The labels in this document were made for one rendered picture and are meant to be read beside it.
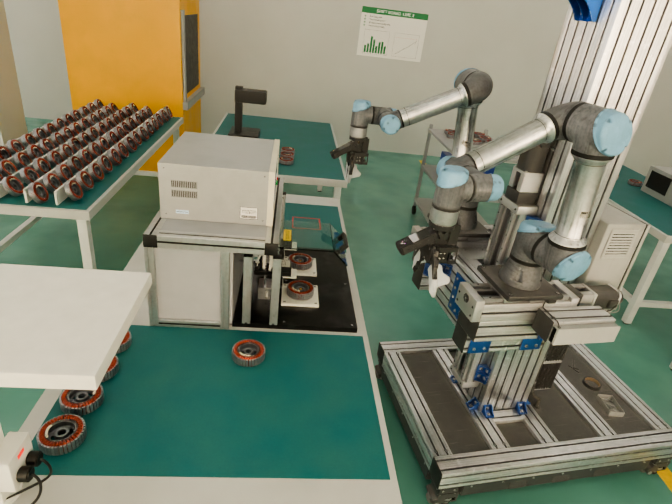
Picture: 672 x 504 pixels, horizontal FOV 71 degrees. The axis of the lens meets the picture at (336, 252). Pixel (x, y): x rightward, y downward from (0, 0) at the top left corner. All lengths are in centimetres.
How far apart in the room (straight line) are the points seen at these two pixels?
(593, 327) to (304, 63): 577
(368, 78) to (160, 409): 609
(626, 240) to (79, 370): 192
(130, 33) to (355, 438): 460
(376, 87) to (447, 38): 115
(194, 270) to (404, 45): 583
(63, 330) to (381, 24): 637
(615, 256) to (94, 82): 483
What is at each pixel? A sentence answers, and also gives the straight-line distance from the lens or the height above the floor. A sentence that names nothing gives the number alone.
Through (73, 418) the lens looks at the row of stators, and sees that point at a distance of 151.
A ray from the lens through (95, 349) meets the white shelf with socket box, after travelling 104.
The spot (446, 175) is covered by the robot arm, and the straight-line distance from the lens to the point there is 125.
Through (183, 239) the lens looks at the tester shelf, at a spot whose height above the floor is 111.
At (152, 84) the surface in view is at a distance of 538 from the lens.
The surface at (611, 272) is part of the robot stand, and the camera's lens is 223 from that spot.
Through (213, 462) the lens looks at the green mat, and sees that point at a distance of 139.
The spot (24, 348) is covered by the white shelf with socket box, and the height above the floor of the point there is 121.
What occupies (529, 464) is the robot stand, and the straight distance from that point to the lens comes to 234.
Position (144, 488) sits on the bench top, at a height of 75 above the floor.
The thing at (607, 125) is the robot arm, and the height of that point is 164.
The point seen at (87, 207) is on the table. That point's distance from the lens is 284.
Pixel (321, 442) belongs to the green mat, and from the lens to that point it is 144.
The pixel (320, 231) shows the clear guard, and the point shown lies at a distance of 183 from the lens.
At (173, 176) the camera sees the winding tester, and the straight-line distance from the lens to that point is 170.
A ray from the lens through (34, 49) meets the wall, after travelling 780.
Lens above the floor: 184
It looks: 27 degrees down
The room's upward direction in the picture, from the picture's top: 7 degrees clockwise
